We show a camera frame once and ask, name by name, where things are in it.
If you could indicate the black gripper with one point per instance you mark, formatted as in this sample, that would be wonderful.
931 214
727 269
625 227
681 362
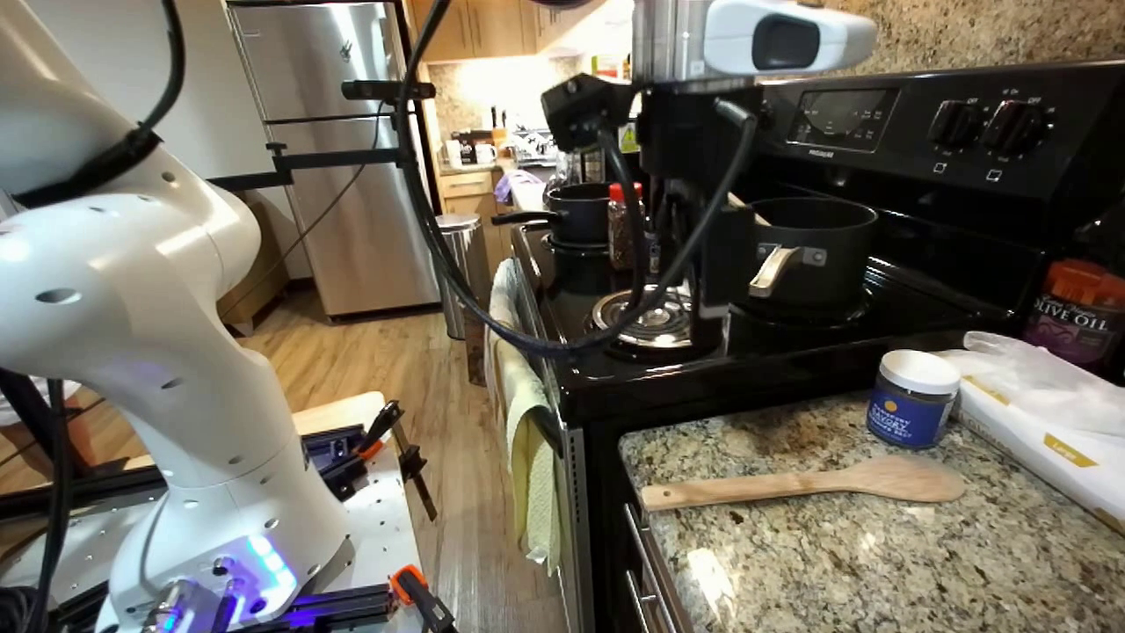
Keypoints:
691 126

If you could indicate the wooden spatula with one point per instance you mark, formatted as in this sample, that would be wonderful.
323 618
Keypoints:
892 479

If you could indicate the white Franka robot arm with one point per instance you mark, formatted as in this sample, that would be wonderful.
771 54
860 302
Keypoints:
178 354

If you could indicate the glass pot lid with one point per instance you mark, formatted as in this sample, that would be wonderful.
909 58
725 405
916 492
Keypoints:
625 319

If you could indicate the red-lidded spice jar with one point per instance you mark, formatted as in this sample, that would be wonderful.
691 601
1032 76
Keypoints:
618 233

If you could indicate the black saucepan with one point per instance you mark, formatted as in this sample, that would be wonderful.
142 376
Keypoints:
577 233

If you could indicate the black electric stove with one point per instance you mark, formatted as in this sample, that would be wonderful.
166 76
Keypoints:
821 354

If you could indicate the grey trash can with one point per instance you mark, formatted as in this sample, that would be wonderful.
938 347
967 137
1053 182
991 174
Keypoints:
458 292

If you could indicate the yellow hanging towel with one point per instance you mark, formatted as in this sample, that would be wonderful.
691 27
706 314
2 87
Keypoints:
528 444

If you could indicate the blue jar with white lid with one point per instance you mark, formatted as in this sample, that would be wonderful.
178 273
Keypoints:
909 409

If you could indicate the stainless steel refrigerator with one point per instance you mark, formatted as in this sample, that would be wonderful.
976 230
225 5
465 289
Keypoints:
351 233

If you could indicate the orange and black clamp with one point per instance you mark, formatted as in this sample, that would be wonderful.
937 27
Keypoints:
364 451
424 598

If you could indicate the purple label oil bottle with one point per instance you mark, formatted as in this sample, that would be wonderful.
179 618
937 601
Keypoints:
1077 319

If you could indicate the robot mounting table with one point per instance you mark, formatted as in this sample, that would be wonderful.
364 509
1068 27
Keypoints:
372 527

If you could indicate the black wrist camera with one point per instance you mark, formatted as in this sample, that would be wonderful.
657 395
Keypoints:
584 111

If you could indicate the light wood wall cabinet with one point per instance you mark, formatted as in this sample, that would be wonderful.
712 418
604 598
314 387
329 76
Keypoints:
492 29

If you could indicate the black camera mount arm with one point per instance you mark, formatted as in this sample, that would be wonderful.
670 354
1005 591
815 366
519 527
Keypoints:
351 156

